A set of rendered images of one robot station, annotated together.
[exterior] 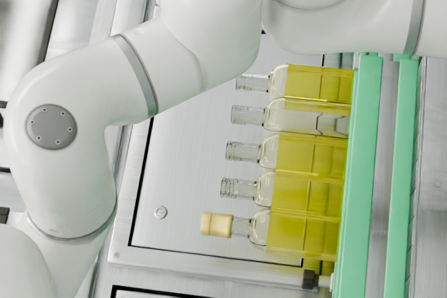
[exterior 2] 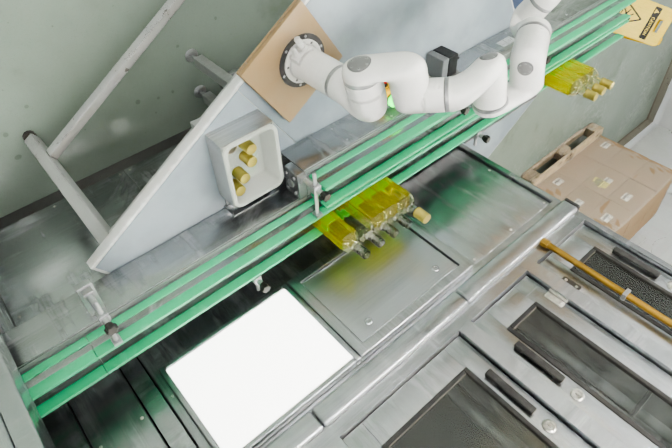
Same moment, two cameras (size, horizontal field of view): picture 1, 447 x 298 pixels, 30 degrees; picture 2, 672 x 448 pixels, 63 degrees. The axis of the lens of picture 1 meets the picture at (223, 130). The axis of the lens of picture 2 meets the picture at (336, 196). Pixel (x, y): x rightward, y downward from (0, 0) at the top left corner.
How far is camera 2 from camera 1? 1.51 m
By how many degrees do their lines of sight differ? 65
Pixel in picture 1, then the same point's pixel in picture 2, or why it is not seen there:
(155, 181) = (428, 280)
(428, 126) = (331, 152)
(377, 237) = (379, 145)
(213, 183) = (404, 263)
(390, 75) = (323, 177)
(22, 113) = (495, 59)
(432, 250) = (368, 128)
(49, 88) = (482, 64)
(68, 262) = not seen: hidden behind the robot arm
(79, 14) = (402, 402)
